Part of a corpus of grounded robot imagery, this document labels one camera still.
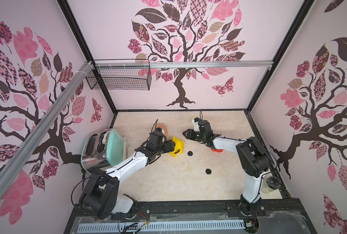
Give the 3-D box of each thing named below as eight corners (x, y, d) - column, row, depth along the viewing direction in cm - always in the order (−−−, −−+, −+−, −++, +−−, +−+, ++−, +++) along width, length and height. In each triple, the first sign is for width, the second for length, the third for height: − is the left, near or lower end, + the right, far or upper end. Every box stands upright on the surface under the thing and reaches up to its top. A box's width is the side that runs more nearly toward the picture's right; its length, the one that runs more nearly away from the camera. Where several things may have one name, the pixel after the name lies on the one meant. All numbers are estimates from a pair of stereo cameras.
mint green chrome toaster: (93, 177, 87) (76, 164, 72) (99, 148, 99) (85, 132, 84) (127, 171, 89) (117, 157, 74) (128, 144, 102) (119, 127, 87)
